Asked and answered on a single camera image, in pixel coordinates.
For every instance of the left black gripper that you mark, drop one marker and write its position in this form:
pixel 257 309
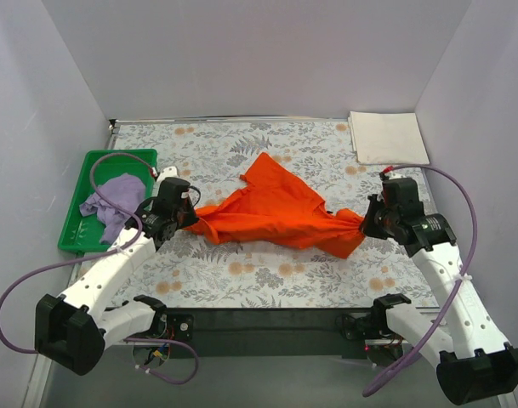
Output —
pixel 186 210

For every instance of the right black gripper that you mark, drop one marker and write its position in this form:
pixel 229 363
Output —
pixel 371 221

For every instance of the orange t shirt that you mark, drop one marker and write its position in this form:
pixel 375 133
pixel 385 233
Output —
pixel 278 207

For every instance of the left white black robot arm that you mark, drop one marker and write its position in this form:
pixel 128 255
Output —
pixel 75 328

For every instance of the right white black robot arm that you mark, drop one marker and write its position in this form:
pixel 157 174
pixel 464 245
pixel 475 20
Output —
pixel 472 358

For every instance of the purple t shirt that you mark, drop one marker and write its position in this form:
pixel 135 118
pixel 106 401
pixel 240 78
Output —
pixel 119 197

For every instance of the floral patterned table mat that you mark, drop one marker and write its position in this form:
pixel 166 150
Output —
pixel 189 272

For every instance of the folded white t shirt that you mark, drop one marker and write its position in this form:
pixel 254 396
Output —
pixel 387 138

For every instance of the green plastic bin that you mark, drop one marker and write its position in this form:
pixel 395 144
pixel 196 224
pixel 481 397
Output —
pixel 82 234

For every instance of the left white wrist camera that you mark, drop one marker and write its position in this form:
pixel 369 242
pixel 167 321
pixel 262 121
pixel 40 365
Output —
pixel 167 172

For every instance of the aluminium frame rail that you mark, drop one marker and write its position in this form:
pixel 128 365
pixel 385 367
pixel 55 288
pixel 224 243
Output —
pixel 37 382

